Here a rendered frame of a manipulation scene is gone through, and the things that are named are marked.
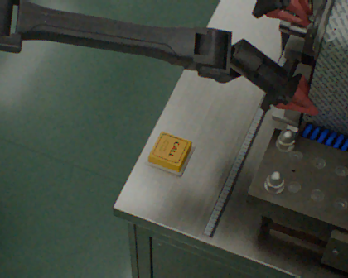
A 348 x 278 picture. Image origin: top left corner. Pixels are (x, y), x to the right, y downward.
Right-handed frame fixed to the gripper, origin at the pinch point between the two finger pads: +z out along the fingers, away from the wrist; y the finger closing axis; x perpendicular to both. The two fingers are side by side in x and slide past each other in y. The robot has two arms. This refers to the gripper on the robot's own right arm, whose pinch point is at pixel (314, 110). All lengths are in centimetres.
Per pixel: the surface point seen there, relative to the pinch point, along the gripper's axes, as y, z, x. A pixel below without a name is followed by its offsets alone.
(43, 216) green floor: -5, -12, -131
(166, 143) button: 9.2, -15.9, -26.0
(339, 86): 0.3, -1.9, 9.7
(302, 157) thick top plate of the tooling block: 8.5, 2.9, -2.9
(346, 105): 0.3, 2.4, 6.9
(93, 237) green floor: -4, 4, -122
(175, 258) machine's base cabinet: 25.6, -0.1, -35.3
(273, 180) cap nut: 17.6, -1.7, -1.4
